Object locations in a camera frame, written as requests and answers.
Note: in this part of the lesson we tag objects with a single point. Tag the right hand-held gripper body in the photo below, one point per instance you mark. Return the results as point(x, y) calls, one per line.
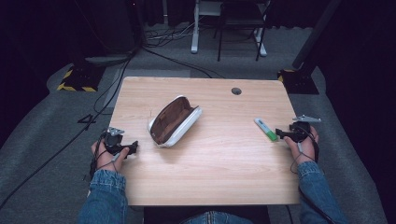
point(300, 130)

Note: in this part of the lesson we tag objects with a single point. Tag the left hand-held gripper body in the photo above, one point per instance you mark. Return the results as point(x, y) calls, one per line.
point(113, 143)

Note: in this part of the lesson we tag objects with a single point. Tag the white marker green cap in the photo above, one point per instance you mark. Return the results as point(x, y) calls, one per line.
point(264, 127)

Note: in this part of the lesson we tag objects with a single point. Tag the white pencil case brown lining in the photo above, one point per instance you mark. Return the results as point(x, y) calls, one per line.
point(174, 121)

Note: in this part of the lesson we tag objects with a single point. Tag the person's left hand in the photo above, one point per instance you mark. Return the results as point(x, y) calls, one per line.
point(104, 160)

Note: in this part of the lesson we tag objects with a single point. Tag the person's right hand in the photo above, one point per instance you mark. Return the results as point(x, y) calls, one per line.
point(306, 151)

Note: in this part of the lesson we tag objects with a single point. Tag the black stand base slanted pole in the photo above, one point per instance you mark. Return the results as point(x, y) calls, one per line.
point(300, 81)

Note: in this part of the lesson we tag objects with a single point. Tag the black stand base striped edge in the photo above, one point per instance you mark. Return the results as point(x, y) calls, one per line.
point(81, 79)

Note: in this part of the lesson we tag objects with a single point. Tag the person's lap in jeans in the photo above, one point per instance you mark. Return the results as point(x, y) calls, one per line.
point(214, 218)

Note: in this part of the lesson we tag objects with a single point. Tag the black metal chair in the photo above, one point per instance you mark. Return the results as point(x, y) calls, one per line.
point(239, 21)

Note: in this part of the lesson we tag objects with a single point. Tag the black chair with white legs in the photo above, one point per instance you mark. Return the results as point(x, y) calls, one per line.
point(195, 34)

